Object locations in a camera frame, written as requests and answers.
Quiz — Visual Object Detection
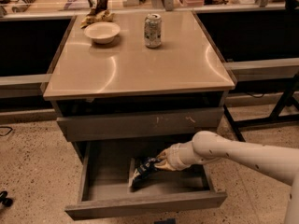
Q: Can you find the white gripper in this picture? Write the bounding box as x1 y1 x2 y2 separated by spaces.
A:
154 142 196 171

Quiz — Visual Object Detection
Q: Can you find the blue chip bag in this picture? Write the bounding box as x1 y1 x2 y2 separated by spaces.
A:
128 157 161 189

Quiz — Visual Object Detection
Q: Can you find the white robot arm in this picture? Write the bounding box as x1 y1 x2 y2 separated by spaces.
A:
155 131 299 224

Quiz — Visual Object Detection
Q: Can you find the closed top drawer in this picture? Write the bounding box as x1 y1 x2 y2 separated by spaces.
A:
57 107 223 142

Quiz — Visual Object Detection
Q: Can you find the open middle drawer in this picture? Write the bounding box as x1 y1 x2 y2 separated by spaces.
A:
65 134 227 220

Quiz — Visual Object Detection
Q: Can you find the grey drawer cabinet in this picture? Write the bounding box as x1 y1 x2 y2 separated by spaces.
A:
42 10 236 164

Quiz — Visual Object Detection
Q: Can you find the white soda can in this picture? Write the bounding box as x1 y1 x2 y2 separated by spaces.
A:
144 13 162 49

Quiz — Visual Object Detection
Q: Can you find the white ceramic bowl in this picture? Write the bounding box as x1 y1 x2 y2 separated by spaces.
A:
84 21 121 44

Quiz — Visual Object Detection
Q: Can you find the black caster wheel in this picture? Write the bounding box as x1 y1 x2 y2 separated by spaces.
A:
0 191 13 207

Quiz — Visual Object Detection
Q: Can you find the black table leg frame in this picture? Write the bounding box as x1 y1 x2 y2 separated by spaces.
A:
223 72 299 142

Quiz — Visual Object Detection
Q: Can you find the black floor cable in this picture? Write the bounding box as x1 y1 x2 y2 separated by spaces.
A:
0 125 14 138

